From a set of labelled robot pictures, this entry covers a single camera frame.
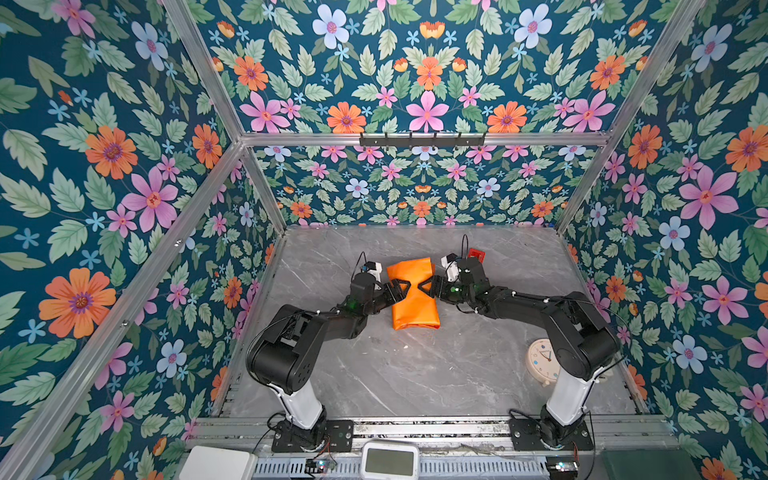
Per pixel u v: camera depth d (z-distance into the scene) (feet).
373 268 2.86
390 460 2.23
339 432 2.42
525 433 2.41
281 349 1.60
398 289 2.75
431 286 2.78
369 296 2.50
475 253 3.46
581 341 1.61
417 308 2.91
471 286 2.46
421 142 3.06
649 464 2.23
